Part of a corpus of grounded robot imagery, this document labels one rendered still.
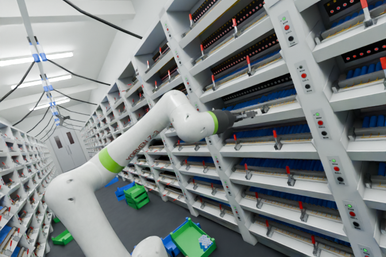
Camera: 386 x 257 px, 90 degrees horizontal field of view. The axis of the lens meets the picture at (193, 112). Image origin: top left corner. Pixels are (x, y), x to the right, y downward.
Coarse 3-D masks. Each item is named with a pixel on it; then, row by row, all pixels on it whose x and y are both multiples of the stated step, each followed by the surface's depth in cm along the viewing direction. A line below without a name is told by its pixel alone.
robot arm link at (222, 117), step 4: (216, 112) 71; (220, 112) 72; (224, 112) 73; (216, 116) 70; (220, 116) 70; (224, 116) 71; (220, 120) 70; (224, 120) 71; (220, 124) 70; (224, 124) 71; (220, 128) 70; (224, 128) 72; (220, 132) 72; (220, 136) 74
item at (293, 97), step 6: (288, 96) 85; (294, 96) 82; (264, 102) 96; (270, 102) 92; (276, 102) 89; (282, 102) 87; (294, 102) 82; (240, 108) 109; (246, 108) 104; (252, 108) 101
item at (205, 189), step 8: (192, 176) 193; (184, 184) 186; (192, 184) 182; (200, 184) 175; (208, 184) 163; (216, 184) 157; (192, 192) 180; (200, 192) 165; (208, 192) 159; (216, 192) 152; (224, 192) 146; (224, 200) 141
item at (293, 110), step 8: (272, 88) 102; (240, 96) 120; (248, 96) 116; (296, 96) 76; (288, 104) 85; (296, 104) 81; (272, 112) 88; (280, 112) 85; (288, 112) 82; (296, 112) 80; (240, 120) 104; (248, 120) 100; (256, 120) 97; (264, 120) 93; (272, 120) 90
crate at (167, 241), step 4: (196, 224) 163; (176, 228) 172; (200, 228) 162; (172, 232) 169; (168, 236) 166; (164, 240) 164; (168, 240) 166; (164, 244) 162; (168, 244) 163; (172, 244) 161; (168, 248) 158; (172, 248) 156; (176, 248) 148; (168, 252) 152; (172, 252) 146; (176, 252) 148; (172, 256) 146
